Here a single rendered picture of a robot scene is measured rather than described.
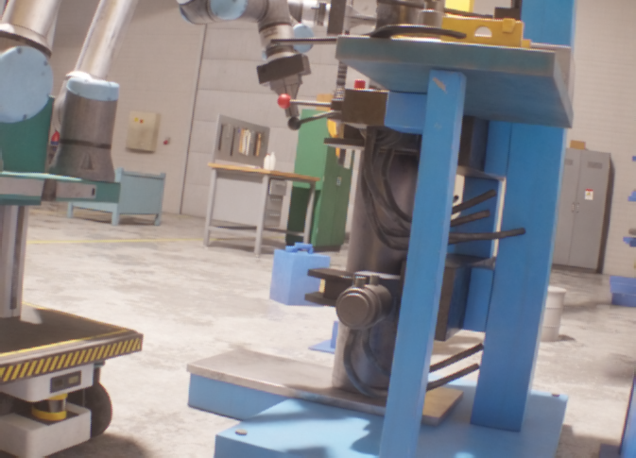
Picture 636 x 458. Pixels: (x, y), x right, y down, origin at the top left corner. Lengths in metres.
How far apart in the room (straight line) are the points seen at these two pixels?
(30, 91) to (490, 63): 0.88
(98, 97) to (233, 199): 6.49
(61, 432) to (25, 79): 0.87
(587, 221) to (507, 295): 10.18
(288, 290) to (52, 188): 3.38
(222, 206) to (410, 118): 6.85
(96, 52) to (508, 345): 1.48
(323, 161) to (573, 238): 4.58
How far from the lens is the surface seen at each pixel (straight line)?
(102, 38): 2.32
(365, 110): 1.87
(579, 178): 12.53
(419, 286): 1.45
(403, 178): 2.42
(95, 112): 2.09
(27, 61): 1.57
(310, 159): 9.81
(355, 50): 1.48
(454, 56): 1.43
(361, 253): 2.44
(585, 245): 12.50
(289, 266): 5.17
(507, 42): 1.47
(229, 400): 2.58
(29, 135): 2.09
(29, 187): 1.87
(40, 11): 1.63
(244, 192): 8.47
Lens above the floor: 0.77
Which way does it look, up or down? level
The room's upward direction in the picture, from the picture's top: 7 degrees clockwise
